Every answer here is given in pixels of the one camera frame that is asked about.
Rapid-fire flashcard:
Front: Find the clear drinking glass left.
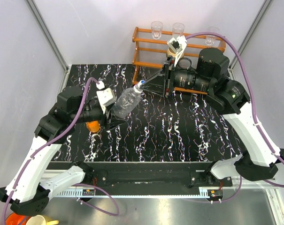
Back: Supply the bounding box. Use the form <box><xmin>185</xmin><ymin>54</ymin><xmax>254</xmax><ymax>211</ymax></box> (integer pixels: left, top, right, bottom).
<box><xmin>151</xmin><ymin>21</ymin><xmax>163</xmax><ymax>40</ymax></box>

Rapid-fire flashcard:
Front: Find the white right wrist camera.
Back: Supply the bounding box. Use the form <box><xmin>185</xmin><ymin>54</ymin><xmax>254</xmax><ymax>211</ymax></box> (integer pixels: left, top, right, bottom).
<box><xmin>167</xmin><ymin>36</ymin><xmax>187</xmax><ymax>66</ymax></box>

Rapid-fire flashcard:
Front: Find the orange mug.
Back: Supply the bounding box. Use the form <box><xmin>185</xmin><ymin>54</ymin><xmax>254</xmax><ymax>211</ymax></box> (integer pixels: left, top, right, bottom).
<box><xmin>6</xmin><ymin>213</ymin><xmax>29</xmax><ymax>225</ymax></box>

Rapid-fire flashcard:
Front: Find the clear drinking glass middle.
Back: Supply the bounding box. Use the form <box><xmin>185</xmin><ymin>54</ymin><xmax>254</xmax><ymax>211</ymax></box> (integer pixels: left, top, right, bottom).
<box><xmin>172</xmin><ymin>22</ymin><xmax>185</xmax><ymax>38</ymax></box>

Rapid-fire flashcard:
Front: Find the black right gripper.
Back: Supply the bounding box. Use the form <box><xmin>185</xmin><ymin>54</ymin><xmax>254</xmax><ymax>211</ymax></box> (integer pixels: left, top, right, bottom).
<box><xmin>140</xmin><ymin>55</ymin><xmax>213</xmax><ymax>96</ymax></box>

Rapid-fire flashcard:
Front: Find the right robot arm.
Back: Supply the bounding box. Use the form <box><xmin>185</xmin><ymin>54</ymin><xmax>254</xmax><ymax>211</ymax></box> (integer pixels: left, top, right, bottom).
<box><xmin>140</xmin><ymin>48</ymin><xmax>284</xmax><ymax>186</ymax></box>

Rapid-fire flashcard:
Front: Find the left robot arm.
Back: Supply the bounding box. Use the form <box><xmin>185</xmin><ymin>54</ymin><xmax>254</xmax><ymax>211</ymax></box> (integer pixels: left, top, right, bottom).
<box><xmin>0</xmin><ymin>86</ymin><xmax>116</xmax><ymax>217</ymax></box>

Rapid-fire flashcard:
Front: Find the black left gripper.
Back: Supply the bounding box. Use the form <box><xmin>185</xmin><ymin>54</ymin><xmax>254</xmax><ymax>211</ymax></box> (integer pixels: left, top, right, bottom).
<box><xmin>72</xmin><ymin>102</ymin><xmax>127</xmax><ymax>130</ymax></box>

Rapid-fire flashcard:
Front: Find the clear drinking glass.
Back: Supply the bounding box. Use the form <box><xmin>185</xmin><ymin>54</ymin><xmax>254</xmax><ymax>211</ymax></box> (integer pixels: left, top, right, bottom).
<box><xmin>205</xmin><ymin>26</ymin><xmax>220</xmax><ymax>45</ymax></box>
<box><xmin>151</xmin><ymin>21</ymin><xmax>163</xmax><ymax>40</ymax></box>
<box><xmin>172</xmin><ymin>22</ymin><xmax>185</xmax><ymax>38</ymax></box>

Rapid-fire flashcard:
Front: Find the cream yellow mug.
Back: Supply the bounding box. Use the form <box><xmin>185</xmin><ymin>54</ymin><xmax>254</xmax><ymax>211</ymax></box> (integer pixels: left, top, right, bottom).
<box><xmin>26</xmin><ymin>215</ymin><xmax>59</xmax><ymax>225</ymax></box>

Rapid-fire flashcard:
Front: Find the orange wooden shelf rack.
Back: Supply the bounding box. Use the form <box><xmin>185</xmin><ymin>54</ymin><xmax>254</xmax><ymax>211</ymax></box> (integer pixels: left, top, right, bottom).
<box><xmin>132</xmin><ymin>27</ymin><xmax>226</xmax><ymax>85</ymax></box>

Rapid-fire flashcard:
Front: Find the orange juice bottle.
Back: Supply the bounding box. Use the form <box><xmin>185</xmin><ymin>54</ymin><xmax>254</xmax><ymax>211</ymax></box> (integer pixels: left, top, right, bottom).
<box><xmin>85</xmin><ymin>121</ymin><xmax>100</xmax><ymax>133</ymax></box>

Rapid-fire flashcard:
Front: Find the clear drinking glass right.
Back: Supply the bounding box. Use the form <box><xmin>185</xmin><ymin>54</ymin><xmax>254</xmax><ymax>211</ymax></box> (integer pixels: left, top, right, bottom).
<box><xmin>205</xmin><ymin>26</ymin><xmax>220</xmax><ymax>45</ymax></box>

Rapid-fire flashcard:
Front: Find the clear plastic bottle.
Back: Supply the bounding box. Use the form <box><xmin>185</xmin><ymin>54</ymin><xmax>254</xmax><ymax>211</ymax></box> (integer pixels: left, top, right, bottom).
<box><xmin>112</xmin><ymin>83</ymin><xmax>143</xmax><ymax>119</ymax></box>

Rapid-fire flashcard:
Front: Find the beige ceramic mug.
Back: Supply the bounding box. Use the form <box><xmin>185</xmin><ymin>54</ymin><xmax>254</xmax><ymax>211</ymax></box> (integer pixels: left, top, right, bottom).
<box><xmin>166</xmin><ymin>47</ymin><xmax>184</xmax><ymax>59</ymax></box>

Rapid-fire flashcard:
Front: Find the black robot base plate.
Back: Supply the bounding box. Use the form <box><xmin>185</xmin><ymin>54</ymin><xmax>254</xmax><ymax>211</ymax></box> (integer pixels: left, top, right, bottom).
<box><xmin>47</xmin><ymin>161</ymin><xmax>234</xmax><ymax>196</ymax></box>

